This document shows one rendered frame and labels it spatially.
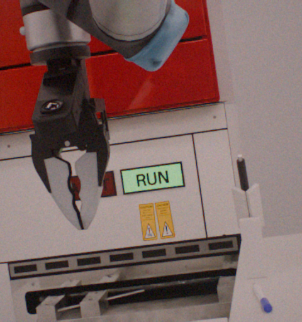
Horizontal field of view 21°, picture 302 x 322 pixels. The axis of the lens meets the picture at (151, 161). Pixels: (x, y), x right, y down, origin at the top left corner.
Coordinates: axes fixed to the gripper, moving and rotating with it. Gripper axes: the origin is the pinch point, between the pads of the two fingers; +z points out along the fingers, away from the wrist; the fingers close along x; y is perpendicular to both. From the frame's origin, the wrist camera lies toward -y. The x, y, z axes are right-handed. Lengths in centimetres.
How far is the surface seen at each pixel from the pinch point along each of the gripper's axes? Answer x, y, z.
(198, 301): -7, 50, 22
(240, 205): -17.5, 24.9, 3.6
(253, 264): -18.2, 23.4, 12.0
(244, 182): -18.6, 22.7, 0.2
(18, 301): 28, 57, 20
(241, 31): -18, 207, -37
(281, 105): -29, 207, -9
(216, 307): -10, 47, 23
